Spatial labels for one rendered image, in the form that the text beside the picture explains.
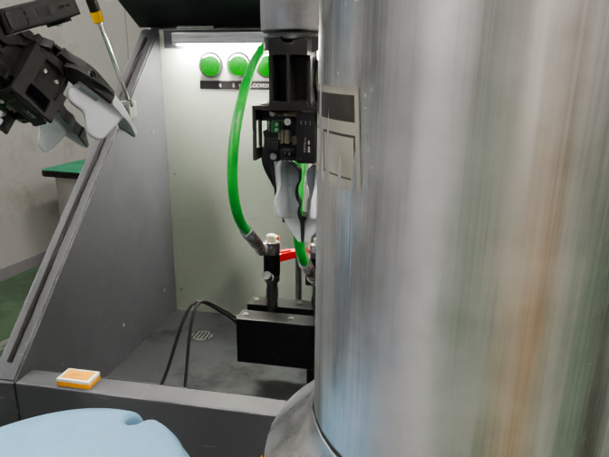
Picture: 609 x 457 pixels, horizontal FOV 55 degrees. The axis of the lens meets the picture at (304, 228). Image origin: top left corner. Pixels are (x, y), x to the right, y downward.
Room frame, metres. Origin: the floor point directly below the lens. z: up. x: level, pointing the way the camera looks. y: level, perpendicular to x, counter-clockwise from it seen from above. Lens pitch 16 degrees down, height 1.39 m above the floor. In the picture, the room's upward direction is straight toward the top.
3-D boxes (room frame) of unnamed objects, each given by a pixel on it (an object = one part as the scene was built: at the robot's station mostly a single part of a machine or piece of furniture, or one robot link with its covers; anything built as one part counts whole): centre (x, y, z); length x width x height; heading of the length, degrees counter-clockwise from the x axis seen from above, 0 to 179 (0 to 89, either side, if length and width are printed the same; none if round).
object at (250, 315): (0.91, -0.06, 0.91); 0.34 x 0.10 x 0.15; 78
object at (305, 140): (0.60, 0.01, 1.35); 0.09 x 0.08 x 0.12; 168
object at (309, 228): (0.60, -0.01, 1.25); 0.06 x 0.03 x 0.09; 168
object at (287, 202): (0.60, 0.02, 1.25); 0.06 x 0.03 x 0.09; 168
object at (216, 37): (1.19, 0.00, 1.43); 0.54 x 0.03 x 0.02; 78
